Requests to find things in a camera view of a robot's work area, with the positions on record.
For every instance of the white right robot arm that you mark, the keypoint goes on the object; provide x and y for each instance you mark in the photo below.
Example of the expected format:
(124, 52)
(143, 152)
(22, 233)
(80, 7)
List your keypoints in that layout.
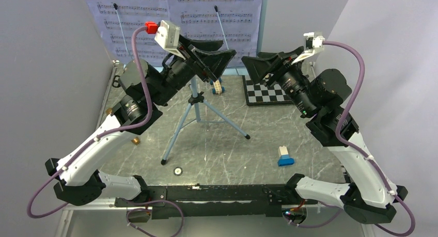
(369, 197)

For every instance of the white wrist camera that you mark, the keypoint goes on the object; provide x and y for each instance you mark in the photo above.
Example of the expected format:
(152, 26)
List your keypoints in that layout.
(166, 35)
(313, 44)

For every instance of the sheet music page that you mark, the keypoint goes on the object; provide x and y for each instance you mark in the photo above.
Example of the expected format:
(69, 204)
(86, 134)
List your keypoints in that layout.
(235, 22)

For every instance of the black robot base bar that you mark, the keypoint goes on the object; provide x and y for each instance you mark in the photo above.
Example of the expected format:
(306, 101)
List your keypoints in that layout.
(221, 200)

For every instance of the sheet music pages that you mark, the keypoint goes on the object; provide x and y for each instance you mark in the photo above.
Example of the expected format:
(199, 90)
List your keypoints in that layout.
(118, 19)

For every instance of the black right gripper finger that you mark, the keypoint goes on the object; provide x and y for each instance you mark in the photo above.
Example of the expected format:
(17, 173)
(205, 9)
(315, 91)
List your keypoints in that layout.
(270, 56)
(258, 68)

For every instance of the black microphone stand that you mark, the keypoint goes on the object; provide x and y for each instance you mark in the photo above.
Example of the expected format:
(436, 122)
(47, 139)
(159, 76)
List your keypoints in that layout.
(115, 82)

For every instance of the blue white toy brick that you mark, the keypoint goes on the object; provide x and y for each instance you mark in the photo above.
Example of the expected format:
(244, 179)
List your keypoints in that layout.
(284, 157)

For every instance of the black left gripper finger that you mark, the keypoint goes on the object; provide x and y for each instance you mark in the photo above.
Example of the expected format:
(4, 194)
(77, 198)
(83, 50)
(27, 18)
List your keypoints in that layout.
(212, 64)
(206, 46)

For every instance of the black white chessboard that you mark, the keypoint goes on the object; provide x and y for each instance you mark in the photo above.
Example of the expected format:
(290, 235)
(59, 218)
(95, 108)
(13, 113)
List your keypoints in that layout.
(260, 95)

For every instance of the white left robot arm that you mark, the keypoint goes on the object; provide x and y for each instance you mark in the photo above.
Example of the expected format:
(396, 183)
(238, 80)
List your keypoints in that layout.
(78, 178)

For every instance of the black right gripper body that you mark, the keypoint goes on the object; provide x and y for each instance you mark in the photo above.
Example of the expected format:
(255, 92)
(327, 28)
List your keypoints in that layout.
(282, 67)

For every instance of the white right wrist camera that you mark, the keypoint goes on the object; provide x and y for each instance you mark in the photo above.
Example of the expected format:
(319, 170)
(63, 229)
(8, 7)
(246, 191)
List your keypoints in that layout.
(313, 44)

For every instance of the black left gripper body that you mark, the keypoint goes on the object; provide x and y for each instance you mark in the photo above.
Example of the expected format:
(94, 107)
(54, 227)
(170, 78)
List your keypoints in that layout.
(195, 64)

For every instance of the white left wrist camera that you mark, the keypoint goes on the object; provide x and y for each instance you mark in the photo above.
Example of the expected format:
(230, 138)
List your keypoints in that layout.
(166, 35)

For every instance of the gold microphone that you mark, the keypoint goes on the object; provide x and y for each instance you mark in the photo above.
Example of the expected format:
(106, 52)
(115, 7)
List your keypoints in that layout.
(136, 140)

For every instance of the small round table insert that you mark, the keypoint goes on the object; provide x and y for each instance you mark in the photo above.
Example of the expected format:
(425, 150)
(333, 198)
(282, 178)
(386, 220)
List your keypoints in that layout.
(178, 171)

